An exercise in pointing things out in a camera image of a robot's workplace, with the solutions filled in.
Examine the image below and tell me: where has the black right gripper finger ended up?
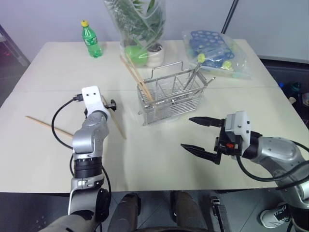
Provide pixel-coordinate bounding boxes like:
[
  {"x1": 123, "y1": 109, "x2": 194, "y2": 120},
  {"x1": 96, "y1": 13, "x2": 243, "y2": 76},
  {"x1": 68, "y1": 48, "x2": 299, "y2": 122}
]
[
  {"x1": 189, "y1": 116, "x2": 226, "y2": 129},
  {"x1": 180, "y1": 143, "x2": 222, "y2": 166}
]

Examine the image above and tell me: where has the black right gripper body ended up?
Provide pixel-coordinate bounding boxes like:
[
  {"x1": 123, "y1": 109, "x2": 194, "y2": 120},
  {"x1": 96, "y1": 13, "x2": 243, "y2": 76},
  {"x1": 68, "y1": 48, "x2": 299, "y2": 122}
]
[{"x1": 214, "y1": 127, "x2": 243, "y2": 158}]

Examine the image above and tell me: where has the wooden chopstick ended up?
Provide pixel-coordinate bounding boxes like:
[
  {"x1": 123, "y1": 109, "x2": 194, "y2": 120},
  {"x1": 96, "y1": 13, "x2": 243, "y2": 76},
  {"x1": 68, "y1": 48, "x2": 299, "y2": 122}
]
[
  {"x1": 125, "y1": 52, "x2": 155, "y2": 102},
  {"x1": 26, "y1": 116, "x2": 74, "y2": 138},
  {"x1": 119, "y1": 55, "x2": 152, "y2": 102},
  {"x1": 101, "y1": 95, "x2": 127, "y2": 140}
]

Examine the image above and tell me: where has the metal spoon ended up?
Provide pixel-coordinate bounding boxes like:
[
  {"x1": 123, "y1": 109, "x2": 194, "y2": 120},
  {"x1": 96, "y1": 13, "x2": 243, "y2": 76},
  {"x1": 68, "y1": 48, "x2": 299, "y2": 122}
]
[
  {"x1": 193, "y1": 77, "x2": 216, "y2": 95},
  {"x1": 184, "y1": 60, "x2": 202, "y2": 93}
]

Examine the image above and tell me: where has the dark rounded shape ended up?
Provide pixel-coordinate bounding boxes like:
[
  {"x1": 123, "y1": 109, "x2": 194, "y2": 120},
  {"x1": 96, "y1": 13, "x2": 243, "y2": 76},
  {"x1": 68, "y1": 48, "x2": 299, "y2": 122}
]
[
  {"x1": 107, "y1": 192, "x2": 142, "y2": 232},
  {"x1": 169, "y1": 190, "x2": 209, "y2": 232}
]

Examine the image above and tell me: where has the clear plastic zip bag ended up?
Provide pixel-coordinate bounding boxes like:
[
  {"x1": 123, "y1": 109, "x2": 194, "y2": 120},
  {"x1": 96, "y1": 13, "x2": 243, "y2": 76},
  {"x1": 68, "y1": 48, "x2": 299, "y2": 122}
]
[{"x1": 181, "y1": 29, "x2": 253, "y2": 81}]

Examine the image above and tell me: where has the white plant pot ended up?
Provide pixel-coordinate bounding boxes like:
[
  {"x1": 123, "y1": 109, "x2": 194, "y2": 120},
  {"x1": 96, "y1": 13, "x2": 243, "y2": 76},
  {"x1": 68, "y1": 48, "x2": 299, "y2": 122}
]
[{"x1": 145, "y1": 43, "x2": 166, "y2": 68}]

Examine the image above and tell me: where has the green plastic soda bottle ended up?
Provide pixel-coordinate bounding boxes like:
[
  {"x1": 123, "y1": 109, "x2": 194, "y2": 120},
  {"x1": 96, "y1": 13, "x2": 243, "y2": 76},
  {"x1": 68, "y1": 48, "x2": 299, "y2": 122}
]
[{"x1": 81, "y1": 20, "x2": 103, "y2": 58}]

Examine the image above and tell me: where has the blue test tube rack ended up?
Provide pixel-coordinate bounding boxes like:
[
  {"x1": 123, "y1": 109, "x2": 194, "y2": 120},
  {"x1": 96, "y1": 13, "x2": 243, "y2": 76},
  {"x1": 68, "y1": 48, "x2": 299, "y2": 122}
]
[{"x1": 189, "y1": 30, "x2": 236, "y2": 70}]

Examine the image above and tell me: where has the white sneaker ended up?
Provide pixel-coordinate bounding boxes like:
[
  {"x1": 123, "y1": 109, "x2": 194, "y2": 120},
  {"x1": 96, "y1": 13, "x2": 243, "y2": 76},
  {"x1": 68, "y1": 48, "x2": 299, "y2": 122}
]
[{"x1": 260, "y1": 202, "x2": 293, "y2": 229}]

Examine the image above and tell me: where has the clear plastic plant bag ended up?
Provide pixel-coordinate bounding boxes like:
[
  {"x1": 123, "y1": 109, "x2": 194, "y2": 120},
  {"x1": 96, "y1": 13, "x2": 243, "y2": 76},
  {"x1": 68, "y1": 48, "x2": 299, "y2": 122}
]
[{"x1": 103, "y1": 0, "x2": 168, "y2": 69}]

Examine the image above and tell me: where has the green leafy plant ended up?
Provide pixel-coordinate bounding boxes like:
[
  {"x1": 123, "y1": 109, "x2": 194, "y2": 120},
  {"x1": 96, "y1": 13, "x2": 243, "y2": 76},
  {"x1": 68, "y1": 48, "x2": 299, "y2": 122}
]
[{"x1": 112, "y1": 0, "x2": 165, "y2": 47}]

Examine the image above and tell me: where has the black pole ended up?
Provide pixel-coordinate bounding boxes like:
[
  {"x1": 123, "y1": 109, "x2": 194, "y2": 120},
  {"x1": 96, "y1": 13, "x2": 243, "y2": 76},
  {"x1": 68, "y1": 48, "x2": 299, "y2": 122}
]
[{"x1": 220, "y1": 0, "x2": 239, "y2": 35}]

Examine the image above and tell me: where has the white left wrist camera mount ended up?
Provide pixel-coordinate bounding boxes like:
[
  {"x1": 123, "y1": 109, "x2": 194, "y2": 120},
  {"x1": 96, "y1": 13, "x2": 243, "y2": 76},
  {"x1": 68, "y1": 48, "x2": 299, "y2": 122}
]
[{"x1": 81, "y1": 85, "x2": 112, "y2": 121}]

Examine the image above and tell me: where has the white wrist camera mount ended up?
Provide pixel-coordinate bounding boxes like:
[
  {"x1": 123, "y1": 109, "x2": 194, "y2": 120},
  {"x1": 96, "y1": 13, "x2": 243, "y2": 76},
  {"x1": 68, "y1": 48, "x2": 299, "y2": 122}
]
[
  {"x1": 81, "y1": 85, "x2": 112, "y2": 121},
  {"x1": 224, "y1": 111, "x2": 252, "y2": 152}
]

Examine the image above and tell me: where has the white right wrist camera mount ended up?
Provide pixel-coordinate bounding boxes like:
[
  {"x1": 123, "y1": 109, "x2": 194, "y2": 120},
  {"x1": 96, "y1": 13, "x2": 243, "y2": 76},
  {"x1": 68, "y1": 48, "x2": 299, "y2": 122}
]
[{"x1": 224, "y1": 111, "x2": 252, "y2": 152}]

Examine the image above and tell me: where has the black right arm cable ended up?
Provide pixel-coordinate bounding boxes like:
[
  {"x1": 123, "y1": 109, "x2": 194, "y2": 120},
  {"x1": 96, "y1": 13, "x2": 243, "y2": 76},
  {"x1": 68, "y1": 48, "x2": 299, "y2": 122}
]
[{"x1": 235, "y1": 141, "x2": 309, "y2": 182}]

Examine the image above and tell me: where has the metal wire basket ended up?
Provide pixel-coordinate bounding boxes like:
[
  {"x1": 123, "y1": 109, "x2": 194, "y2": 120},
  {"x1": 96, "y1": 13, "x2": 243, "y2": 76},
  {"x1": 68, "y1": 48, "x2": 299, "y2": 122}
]
[{"x1": 137, "y1": 61, "x2": 209, "y2": 126}]

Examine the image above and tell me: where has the black strap with buckle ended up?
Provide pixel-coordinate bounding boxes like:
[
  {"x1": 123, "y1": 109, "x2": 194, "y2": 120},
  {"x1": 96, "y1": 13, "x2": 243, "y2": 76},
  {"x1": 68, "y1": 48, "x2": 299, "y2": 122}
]
[{"x1": 210, "y1": 195, "x2": 233, "y2": 232}]

